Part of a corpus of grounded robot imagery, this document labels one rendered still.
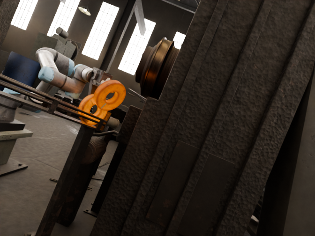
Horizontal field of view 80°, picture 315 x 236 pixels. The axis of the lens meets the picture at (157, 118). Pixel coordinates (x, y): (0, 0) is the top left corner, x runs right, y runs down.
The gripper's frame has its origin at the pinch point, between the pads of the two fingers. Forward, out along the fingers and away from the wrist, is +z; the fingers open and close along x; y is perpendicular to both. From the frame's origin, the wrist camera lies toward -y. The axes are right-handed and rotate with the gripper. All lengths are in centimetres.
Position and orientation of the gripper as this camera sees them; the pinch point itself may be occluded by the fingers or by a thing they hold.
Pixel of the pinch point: (111, 92)
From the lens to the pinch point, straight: 91.3
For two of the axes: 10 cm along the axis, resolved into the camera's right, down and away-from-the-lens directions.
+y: 4.3, -9.0, -0.8
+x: 5.7, 2.0, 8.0
